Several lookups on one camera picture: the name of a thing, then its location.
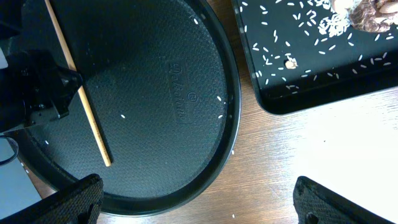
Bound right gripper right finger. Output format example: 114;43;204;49
293;176;392;224

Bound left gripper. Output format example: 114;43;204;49
1;50;83;133

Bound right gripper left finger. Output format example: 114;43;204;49
1;174;104;224

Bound wooden chopstick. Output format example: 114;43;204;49
44;0;111;167

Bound food scraps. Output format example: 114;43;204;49
241;0;398;96

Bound black rectangular tray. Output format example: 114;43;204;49
233;0;397;114

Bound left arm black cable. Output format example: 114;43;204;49
0;136;19;167

